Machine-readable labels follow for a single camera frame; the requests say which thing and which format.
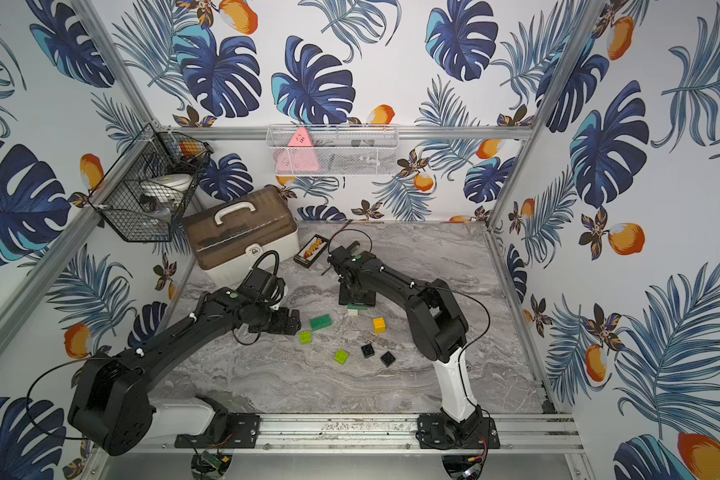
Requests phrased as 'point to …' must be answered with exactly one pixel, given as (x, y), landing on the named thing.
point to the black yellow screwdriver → (353, 248)
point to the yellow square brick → (379, 325)
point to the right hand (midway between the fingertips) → (356, 303)
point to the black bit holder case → (310, 251)
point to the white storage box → (224, 239)
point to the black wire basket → (154, 151)
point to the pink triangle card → (300, 156)
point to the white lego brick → (352, 312)
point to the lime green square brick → (305, 337)
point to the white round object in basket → (167, 187)
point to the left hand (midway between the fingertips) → (287, 321)
